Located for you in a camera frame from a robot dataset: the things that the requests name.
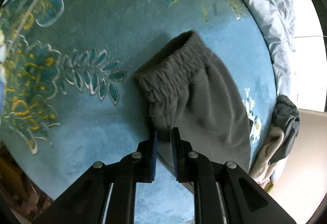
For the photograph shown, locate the blue floral bed blanket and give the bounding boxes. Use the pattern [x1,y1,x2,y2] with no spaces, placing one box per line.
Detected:
[0,0,278,224]

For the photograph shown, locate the beige fleece garment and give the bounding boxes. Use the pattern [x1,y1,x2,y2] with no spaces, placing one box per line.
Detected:
[249,124,284,189]

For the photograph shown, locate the dark grey sweatpants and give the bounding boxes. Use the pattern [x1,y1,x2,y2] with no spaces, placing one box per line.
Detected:
[132,30,252,172]

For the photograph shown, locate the slate grey shirt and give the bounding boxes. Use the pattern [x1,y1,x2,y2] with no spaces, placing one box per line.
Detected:
[269,95,300,164]

